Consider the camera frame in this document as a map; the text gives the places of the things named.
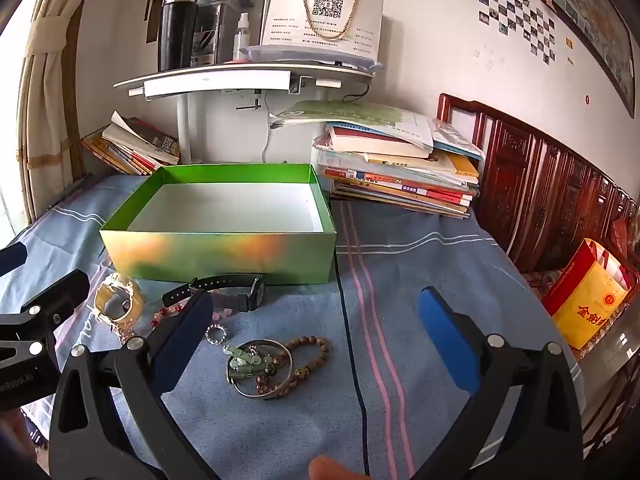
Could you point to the person's right hand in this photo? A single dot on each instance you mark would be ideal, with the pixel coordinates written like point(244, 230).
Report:
point(332, 469)

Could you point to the silver bangle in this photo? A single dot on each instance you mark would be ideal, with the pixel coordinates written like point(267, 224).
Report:
point(260, 341)

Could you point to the grid of wall photos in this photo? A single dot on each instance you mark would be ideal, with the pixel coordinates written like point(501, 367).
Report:
point(520, 15)

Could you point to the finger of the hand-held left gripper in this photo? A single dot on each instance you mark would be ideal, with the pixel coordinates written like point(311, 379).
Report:
point(11, 258)
point(60, 300)

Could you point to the black wristwatch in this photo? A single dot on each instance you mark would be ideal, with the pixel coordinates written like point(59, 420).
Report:
point(245, 292)

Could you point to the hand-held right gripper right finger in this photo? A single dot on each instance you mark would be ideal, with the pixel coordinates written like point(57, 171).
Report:
point(445, 340)

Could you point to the red and yellow bag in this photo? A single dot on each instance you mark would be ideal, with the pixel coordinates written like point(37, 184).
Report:
point(582, 305)

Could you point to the beige curtain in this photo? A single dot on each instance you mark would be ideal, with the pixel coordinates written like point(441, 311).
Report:
point(45, 110)

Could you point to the black thermos bottle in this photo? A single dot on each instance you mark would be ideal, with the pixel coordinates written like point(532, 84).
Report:
point(176, 35)

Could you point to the framed wall picture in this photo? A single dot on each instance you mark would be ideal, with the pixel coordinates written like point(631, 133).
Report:
point(595, 15)

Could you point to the green cardboard box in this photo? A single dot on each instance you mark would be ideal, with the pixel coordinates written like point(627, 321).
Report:
point(220, 252)

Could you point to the clear plastic folder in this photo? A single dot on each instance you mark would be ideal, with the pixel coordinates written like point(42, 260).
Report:
point(310, 55)

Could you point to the glass topped side table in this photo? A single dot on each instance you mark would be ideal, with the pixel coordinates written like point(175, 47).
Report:
point(612, 360)

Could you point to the blue striped blanket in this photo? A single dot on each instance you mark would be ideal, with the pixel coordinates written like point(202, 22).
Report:
point(425, 250)

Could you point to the small spray bottle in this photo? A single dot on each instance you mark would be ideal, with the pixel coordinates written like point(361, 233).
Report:
point(241, 40)

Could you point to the white paper bag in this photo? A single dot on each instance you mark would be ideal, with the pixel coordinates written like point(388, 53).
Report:
point(320, 30)

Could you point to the large stack of books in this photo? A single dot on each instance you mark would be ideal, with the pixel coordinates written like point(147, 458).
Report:
point(400, 180)

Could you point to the dark clear storage box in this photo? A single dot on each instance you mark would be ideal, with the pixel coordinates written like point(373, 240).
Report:
point(212, 30)

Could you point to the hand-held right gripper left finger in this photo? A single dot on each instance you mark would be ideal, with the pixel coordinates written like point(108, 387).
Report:
point(180, 340)

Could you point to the white desk shelf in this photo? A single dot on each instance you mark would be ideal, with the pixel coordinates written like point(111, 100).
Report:
point(215, 80)

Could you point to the small stack of books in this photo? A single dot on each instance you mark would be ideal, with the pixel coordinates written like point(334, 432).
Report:
point(135, 150)

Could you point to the cream wristwatch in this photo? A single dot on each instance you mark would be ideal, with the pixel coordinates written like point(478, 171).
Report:
point(131, 305)

